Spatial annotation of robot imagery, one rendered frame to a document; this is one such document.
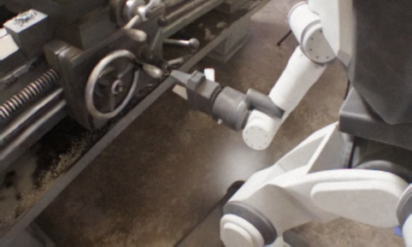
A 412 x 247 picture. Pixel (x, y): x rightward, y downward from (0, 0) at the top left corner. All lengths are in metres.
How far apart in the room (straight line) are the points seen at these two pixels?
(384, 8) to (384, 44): 0.03
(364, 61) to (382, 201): 0.18
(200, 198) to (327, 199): 1.00
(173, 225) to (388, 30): 1.18
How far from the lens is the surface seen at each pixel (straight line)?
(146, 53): 0.90
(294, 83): 0.58
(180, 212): 1.30
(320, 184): 0.38
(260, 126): 0.60
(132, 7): 0.74
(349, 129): 0.33
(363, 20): 0.22
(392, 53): 0.22
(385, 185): 0.34
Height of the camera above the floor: 1.19
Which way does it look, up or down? 46 degrees down
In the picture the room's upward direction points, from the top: 7 degrees clockwise
